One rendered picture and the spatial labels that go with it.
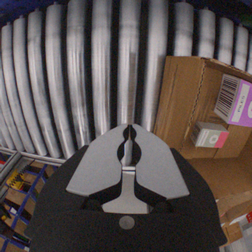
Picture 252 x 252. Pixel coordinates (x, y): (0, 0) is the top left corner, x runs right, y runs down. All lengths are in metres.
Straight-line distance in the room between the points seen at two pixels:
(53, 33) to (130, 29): 0.19
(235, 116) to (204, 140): 0.10
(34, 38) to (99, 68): 0.21
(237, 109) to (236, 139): 0.20
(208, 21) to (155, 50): 0.17
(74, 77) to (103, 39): 0.11
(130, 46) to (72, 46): 0.13
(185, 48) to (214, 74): 0.10
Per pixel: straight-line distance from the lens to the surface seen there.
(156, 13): 0.33
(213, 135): 0.37
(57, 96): 0.37
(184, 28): 0.34
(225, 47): 0.40
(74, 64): 0.33
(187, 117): 0.17
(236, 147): 0.56
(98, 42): 0.31
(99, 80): 0.31
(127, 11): 0.32
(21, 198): 1.12
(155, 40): 0.31
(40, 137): 0.51
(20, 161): 0.65
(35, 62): 0.40
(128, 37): 0.31
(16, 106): 0.50
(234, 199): 0.90
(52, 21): 0.38
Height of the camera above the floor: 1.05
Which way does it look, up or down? 60 degrees down
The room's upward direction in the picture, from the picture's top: 174 degrees counter-clockwise
